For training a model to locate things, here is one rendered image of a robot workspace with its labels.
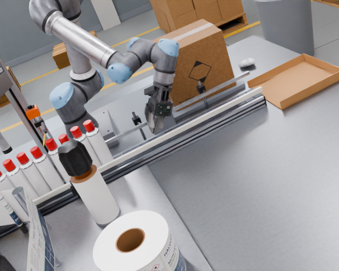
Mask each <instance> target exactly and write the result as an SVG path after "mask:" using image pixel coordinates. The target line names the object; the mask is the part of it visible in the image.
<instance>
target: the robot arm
mask: <svg viewBox="0 0 339 271"><path fill-rule="evenodd" d="M82 2H83V0H31V1H30V5H29V11H30V15H31V18H32V20H33V22H34V23H35V25H36V26H37V27H38V28H39V29H40V30H42V31H43V32H45V33H46V34H48V35H54V36H56V37H57V38H59V39H60V40H62V41H63V42H64V44H65V48H66V51H67V55H68V58H69V61H70V65H71V68H72V70H71V71H70V77H71V79H72V81H71V82H65V83H62V84H60V85H59V86H57V87H56V88H54V89H53V91H52V92H51V94H50V101H51V103H52V106H53V108H55V110H56V112H57V113H58V115H59V117H60V118H61V120H62V122H63V123H64V125H65V129H66V134H67V137H68V138H69V140H72V139H74V137H73V135H72V133H71V131H70V130H71V128H72V127H74V126H78V127H79V129H80V131H81V132H82V134H86V133H87V131H86V129H85V127H84V125H83V123H84V122H85V121H86V120H91V121H92V122H93V124H94V126H95V127H96V128H98V127H99V124H98V122H97V120H96V119H95V118H94V117H93V116H92V115H90V114H89V113H88V112H87V110H86V108H85V107H84V105H85V104H86V103H87V102H88V101H89V100H90V99H91V98H92V97H94V96H95V95H96V94H97V93H99V92H100V90H101V89H102V88H103V86H104V78H103V75H102V73H100V71H99V70H98V69H97V68H95V67H94V66H93V65H91V63H90V59H92V60H93V61H95V62H96V63H98V64H99V65H101V66H102V67H104V68H105V69H107V74H108V77H109V78H110V79H111V80H112V81H113V82H114V83H117V84H122V83H124V82H125V81H127V80H128V79H129V78H130V77H131V76H132V75H133V74H134V73H135V72H136V71H137V70H138V69H139V68H140V67H141V66H142V65H143V64H145V63H146V62H151V63H155V64H156V65H155V69H154V75H153V85H152V86H150V87H148V88H146V89H144V95H148V96H150V97H149V98H148V99H149V100H148V103H146V107H145V110H144V112H145V117H146V120H147V124H148V127H149V129H150V131H151V132H152V133H156V132H157V131H158V129H159V128H161V129H163V127H164V123H163V119H164V118H165V116H171V115H172V109H173V102H172V101H171V100H170V98H169V94H170V91H172V83H173V80H174V77H175V68H176V62H177V58H178V55H179V53H178V52H179V43H178V42H177V41H174V40H170V39H160V40H159V43H157V42H153V41H149V40H146V39H144V38H137V37H134V38H132V39H130V41H129V43H128V45H127V51H126V52H125V53H124V54H122V53H120V52H118V51H117V50H115V49H113V48H112V47H110V46H109V45H107V44H106V43H104V42H102V41H101V40H100V39H97V38H96V37H95V36H93V35H91V34H90V33H88V32H87V31H85V30H84V29H82V28H81V24H80V21H79V17H80V16H81V9H80V5H81V4H82ZM89 58H90V59H89ZM155 116H156V121H155V122H154V118H155Z"/></svg>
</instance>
